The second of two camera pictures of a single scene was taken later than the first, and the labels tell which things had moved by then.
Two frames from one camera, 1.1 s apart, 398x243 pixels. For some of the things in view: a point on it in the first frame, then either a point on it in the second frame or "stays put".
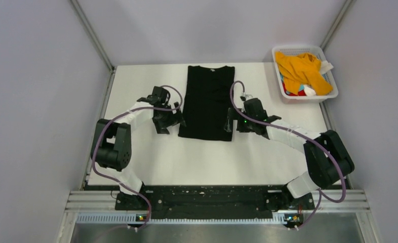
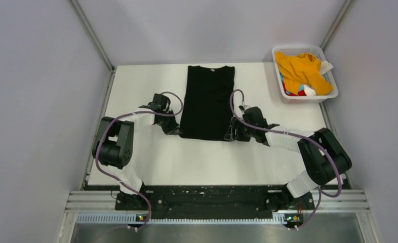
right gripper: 240,127 → 231,135
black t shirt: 209,94 stays put
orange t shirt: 304,69 stays put
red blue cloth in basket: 301,92 stays put
